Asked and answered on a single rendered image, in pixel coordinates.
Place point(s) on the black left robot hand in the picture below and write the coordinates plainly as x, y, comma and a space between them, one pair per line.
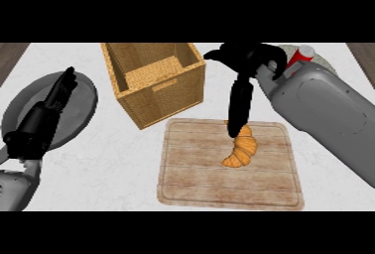
34, 125

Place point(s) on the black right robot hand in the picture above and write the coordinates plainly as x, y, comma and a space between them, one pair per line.
241, 99

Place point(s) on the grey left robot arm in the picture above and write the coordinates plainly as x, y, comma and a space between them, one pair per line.
16, 185

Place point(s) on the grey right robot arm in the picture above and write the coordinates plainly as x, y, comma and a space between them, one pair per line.
326, 112

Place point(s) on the golden croissant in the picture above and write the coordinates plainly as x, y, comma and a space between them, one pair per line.
241, 149

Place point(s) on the tan wicker basket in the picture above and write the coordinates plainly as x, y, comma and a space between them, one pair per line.
155, 82

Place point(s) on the pale wooden cutting board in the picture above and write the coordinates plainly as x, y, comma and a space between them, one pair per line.
229, 165

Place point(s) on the grey oval plate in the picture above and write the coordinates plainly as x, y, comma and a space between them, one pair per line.
49, 109

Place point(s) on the red can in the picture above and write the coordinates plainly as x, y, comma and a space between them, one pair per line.
300, 56

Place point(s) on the grey round plate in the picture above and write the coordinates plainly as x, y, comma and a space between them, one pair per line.
322, 59

